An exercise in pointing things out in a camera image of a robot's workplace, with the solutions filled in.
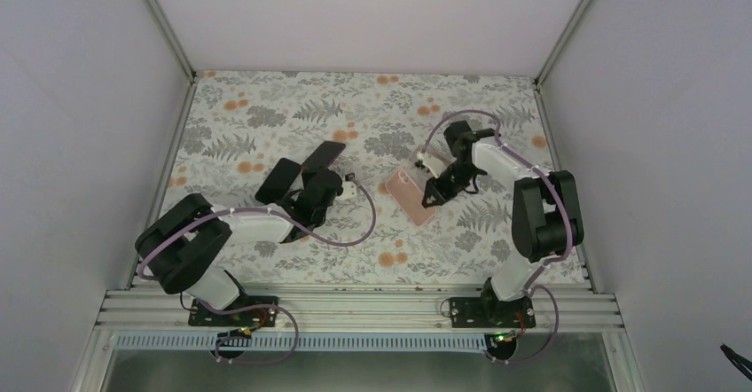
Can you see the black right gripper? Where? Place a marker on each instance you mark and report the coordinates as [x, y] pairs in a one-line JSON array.
[[442, 196]]

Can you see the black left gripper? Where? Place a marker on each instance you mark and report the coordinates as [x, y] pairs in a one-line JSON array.
[[307, 176]]

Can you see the black bare phone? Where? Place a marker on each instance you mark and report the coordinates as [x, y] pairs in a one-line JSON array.
[[278, 182], [323, 156]]

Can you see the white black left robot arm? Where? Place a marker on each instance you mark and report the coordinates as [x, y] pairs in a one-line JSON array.
[[179, 249]]

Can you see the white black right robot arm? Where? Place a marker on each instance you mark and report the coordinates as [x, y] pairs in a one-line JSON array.
[[546, 222]]

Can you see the floral patterned table mat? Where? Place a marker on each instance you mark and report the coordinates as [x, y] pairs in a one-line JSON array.
[[242, 123]]

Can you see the black object bottom right corner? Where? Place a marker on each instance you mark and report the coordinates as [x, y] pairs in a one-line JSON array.
[[738, 361]]

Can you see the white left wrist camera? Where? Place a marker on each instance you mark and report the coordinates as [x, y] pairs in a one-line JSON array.
[[349, 188]]

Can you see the aluminium front rail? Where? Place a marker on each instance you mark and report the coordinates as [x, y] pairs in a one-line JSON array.
[[391, 310]]

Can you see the aluminium frame post right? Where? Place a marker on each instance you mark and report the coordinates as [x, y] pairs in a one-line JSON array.
[[574, 20]]

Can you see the aluminium frame post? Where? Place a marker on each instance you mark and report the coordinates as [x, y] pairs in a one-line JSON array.
[[574, 20], [169, 34]]

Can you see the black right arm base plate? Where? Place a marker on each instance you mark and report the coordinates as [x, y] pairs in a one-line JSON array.
[[475, 312]]

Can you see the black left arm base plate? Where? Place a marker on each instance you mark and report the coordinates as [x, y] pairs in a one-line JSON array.
[[247, 311]]

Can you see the aluminium frame post left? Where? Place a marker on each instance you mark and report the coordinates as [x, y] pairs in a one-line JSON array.
[[169, 34]]

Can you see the perforated grey cable duct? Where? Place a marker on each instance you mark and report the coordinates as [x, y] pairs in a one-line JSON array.
[[408, 342]]

